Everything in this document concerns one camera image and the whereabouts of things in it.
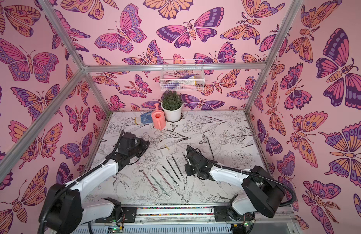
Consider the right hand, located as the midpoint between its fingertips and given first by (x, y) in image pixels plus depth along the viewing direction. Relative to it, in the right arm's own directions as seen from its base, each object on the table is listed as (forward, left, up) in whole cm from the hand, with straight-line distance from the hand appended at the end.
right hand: (187, 165), depth 88 cm
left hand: (+10, +21, +11) cm, 26 cm away
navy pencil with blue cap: (+15, -16, -3) cm, 22 cm away
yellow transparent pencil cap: (+13, +14, -4) cm, 19 cm away
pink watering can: (+30, +20, +8) cm, 37 cm away
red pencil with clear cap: (-8, +13, -4) cm, 16 cm away
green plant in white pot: (+38, +11, +13) cm, 42 cm away
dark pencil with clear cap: (+3, +7, -3) cm, 9 cm away
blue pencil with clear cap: (-6, +10, -4) cm, 12 cm away
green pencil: (-12, +15, -4) cm, 20 cm away
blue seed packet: (+41, +33, -2) cm, 52 cm away
